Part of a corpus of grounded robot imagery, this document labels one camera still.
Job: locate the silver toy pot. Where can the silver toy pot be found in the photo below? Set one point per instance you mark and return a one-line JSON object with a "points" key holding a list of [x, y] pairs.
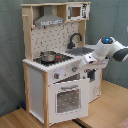
{"points": [[48, 56]]}

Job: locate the wooden toy kitchen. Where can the wooden toy kitchen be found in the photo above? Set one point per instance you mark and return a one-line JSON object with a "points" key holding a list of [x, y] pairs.
{"points": [[38, 78]]}

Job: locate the black toy stovetop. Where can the black toy stovetop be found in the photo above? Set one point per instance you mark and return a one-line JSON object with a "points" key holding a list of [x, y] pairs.
{"points": [[58, 58]]}

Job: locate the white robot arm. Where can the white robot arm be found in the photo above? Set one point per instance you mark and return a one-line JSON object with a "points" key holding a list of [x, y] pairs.
{"points": [[98, 57]]}

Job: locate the right red stove knob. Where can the right red stove knob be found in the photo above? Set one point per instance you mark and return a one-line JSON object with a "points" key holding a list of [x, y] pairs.
{"points": [[74, 69]]}

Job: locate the grey ice dispenser panel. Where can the grey ice dispenser panel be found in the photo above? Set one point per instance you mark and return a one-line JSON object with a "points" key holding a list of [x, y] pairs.
{"points": [[91, 74]]}

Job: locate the white oven door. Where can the white oven door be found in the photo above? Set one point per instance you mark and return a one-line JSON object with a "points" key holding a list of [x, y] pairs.
{"points": [[68, 100]]}

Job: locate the black toy faucet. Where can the black toy faucet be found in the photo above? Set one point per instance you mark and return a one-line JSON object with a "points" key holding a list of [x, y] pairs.
{"points": [[71, 43]]}

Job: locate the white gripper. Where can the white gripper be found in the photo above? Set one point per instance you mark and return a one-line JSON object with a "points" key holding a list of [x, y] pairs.
{"points": [[89, 62]]}

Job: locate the toy microwave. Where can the toy microwave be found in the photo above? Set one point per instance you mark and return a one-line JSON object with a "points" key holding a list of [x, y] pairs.
{"points": [[78, 11]]}

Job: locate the grey toy sink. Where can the grey toy sink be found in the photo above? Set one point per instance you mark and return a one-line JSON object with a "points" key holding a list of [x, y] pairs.
{"points": [[79, 51]]}

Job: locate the grey range hood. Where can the grey range hood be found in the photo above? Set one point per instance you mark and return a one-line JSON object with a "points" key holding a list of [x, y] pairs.
{"points": [[48, 18]]}

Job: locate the red stove knob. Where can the red stove knob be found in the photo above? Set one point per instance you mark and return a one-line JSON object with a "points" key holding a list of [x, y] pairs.
{"points": [[74, 69], [56, 75]]}

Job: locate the left red stove knob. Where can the left red stove knob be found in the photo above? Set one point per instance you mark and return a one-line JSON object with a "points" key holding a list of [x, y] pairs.
{"points": [[56, 75]]}

